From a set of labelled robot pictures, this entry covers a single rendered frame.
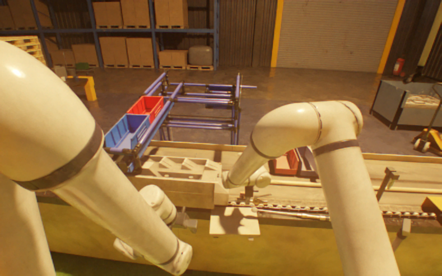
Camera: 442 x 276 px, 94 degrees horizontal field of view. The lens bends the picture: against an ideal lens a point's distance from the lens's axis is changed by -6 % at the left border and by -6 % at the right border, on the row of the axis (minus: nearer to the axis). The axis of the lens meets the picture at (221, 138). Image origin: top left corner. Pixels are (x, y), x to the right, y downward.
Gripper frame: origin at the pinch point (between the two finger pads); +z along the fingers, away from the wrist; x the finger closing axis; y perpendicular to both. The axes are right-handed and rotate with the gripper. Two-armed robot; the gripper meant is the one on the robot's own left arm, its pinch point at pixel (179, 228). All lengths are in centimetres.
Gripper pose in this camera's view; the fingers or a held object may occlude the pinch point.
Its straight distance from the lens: 105.1
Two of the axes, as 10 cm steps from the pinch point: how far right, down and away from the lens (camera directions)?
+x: -9.8, 0.0, 2.1
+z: 1.6, 6.3, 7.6
